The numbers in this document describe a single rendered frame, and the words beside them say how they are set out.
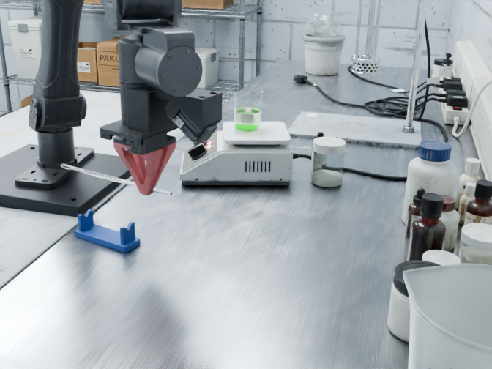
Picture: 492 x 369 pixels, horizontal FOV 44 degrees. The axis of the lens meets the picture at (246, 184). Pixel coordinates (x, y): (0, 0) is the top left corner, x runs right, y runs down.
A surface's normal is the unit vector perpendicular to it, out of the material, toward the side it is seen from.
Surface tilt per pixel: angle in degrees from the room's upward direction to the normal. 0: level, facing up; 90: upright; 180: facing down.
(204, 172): 90
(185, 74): 91
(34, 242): 0
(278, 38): 90
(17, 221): 0
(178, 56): 91
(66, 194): 2
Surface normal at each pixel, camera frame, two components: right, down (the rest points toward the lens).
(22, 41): -0.21, 0.40
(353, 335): 0.02, -0.93
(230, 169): 0.04, 0.37
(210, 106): 0.86, 0.21
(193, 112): -0.50, 0.31
